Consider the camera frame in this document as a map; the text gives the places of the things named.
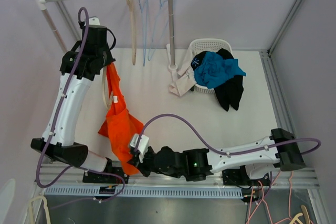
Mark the green white t shirt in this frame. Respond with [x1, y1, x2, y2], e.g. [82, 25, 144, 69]
[169, 47, 196, 97]

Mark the beige hanger on floor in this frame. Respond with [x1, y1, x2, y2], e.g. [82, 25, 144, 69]
[28, 195, 51, 224]

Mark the black t shirt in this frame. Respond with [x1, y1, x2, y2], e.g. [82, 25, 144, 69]
[190, 48, 244, 112]

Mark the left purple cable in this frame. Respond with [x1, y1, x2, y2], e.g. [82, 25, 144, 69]
[35, 7, 126, 204]

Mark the white cable duct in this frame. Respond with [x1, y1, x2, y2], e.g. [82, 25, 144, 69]
[45, 185, 243, 199]

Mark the white laundry basket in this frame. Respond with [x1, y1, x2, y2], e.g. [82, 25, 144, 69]
[189, 38, 233, 94]

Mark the orange t shirt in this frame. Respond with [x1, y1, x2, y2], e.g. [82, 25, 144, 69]
[98, 63, 143, 175]

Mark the aluminium rail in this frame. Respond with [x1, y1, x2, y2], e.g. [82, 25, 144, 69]
[40, 162, 320, 189]

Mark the blue t shirt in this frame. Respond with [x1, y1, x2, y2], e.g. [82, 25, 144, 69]
[191, 51, 246, 89]

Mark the light blue wire hanger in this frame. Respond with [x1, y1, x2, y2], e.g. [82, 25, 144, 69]
[138, 0, 149, 66]
[146, 0, 178, 61]

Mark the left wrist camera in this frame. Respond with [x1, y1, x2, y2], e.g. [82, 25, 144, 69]
[78, 16, 101, 29]

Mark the clothes rack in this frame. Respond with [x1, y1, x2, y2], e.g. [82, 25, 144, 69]
[34, 0, 178, 81]

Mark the beige hanger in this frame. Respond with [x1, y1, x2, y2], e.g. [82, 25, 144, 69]
[28, 195, 51, 224]
[101, 67, 113, 110]
[126, 0, 137, 66]

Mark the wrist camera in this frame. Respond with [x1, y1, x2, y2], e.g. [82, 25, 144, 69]
[78, 16, 101, 29]
[130, 134, 149, 163]

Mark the pink wire hanger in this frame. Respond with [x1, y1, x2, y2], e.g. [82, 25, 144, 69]
[244, 172, 313, 223]

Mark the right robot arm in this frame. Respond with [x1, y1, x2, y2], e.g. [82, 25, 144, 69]
[128, 128, 306, 185]

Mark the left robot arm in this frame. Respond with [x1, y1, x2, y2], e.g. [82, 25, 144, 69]
[30, 25, 115, 183]

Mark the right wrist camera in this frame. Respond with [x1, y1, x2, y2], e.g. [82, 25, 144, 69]
[130, 134, 149, 163]

